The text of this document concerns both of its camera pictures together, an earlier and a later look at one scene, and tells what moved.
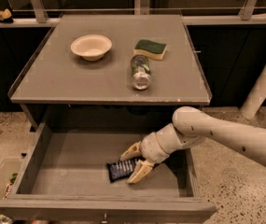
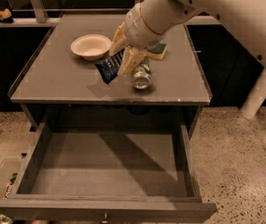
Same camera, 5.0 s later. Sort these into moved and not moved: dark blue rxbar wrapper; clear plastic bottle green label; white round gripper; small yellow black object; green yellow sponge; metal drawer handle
Moved: white round gripper; dark blue rxbar wrapper
Not moved: metal drawer handle; small yellow black object; clear plastic bottle green label; green yellow sponge
